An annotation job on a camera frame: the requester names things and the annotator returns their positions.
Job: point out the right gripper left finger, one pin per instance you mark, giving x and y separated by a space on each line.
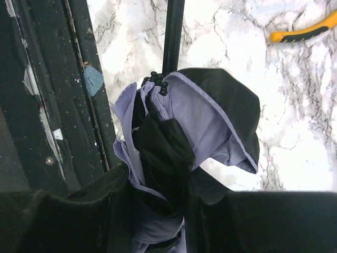
96 218

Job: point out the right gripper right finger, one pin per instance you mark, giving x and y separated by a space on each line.
220 220

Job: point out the lilac umbrella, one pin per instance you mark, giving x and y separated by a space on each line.
171 124

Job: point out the yellow black needle-nose pliers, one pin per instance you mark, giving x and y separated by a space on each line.
322 26

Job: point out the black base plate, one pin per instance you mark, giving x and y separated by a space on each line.
56 126

